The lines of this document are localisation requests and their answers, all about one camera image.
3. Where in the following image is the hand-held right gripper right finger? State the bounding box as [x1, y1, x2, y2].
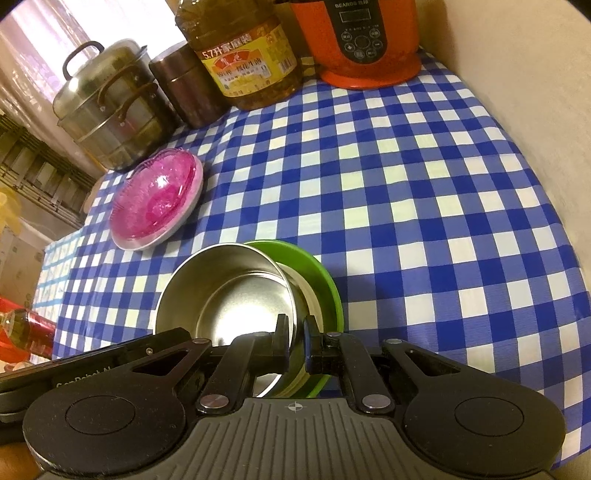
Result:
[302, 314, 462, 414]

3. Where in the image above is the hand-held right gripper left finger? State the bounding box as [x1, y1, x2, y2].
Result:
[131, 314, 291, 414]

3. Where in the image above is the white bowl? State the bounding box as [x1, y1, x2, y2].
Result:
[277, 263, 324, 398]

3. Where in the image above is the green bowl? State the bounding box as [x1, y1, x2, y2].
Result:
[242, 240, 343, 398]

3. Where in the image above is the stainless steel bowl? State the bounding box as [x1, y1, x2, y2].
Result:
[154, 243, 296, 398]

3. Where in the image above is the purple glass bowl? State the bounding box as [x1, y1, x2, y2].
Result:
[113, 148, 195, 241]

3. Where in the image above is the red bottle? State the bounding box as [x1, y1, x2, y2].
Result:
[0, 298, 57, 361]

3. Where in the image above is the blue checked tablecloth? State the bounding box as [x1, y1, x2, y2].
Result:
[32, 44, 591, 467]

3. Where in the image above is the metal rack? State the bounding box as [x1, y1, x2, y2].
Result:
[0, 113, 95, 229]

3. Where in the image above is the stainless steel steamer pot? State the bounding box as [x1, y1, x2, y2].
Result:
[52, 39, 183, 174]

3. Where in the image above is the brown metal canister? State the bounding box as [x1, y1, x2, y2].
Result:
[148, 41, 232, 129]

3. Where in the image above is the cooking oil bottle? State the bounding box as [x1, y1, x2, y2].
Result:
[174, 0, 303, 112]

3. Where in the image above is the red pressure cooker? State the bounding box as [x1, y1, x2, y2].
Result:
[277, 0, 423, 89]

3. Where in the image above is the sheer curtain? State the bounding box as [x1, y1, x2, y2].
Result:
[0, 0, 185, 121]

